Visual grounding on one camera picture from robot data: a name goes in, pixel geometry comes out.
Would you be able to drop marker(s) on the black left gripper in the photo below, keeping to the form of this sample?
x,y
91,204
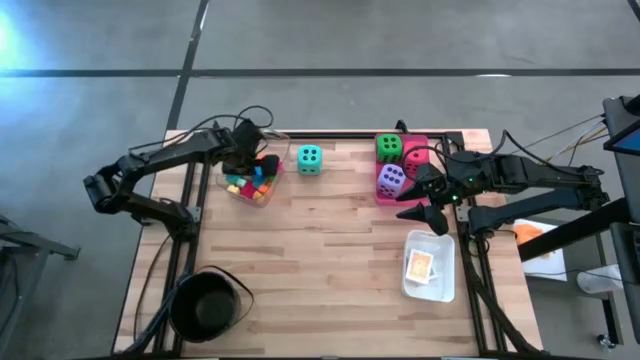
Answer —
x,y
240,160

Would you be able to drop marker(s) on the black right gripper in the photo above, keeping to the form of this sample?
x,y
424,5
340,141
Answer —
x,y
434,182

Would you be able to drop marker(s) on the blue two-stud toy brick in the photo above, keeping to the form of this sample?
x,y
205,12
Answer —
x,y
259,171

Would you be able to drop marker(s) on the green two-stud toy brick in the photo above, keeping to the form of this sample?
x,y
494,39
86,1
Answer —
x,y
270,178

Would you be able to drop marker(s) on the orange toy block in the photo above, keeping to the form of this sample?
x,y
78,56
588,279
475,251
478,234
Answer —
x,y
265,189

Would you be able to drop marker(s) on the red two-stud toy brick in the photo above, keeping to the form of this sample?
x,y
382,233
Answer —
x,y
247,190

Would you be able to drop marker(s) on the purple foam die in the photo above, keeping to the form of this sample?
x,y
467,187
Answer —
x,y
391,181

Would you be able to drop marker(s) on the yellow square toy block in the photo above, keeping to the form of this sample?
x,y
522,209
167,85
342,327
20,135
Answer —
x,y
233,189

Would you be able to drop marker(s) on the red foam die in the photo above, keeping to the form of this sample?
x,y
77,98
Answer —
x,y
417,155

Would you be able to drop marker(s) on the green foam die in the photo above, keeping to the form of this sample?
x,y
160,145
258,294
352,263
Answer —
x,y
389,148

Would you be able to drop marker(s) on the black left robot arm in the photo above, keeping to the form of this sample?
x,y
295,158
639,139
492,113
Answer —
x,y
150,160

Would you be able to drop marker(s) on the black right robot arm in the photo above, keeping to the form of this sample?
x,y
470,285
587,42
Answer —
x,y
525,175

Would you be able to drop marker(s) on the clear plastic bin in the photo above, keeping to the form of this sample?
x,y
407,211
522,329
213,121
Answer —
x,y
277,145

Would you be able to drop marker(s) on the pink plastic bin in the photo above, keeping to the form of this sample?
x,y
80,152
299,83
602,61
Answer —
x,y
395,200

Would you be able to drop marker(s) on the teal foam die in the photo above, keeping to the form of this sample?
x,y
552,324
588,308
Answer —
x,y
310,160

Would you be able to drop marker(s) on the white plastic bin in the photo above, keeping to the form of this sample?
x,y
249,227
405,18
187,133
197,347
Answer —
x,y
442,250

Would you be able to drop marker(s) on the orange cloth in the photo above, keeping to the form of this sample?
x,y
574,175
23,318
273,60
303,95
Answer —
x,y
529,232

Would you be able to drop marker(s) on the white paper sheet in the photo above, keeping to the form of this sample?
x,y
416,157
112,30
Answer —
x,y
550,262

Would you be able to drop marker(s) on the black diagonal beam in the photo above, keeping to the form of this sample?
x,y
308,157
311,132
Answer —
x,y
575,230

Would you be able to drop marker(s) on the black round bucket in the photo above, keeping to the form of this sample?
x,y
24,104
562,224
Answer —
x,y
205,307

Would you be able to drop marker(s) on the black stand with blue screen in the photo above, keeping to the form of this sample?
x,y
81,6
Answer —
x,y
622,130

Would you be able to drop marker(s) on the grey metal stand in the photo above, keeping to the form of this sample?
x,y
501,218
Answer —
x,y
35,245

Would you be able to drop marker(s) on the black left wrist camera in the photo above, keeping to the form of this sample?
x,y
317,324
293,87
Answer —
x,y
247,132

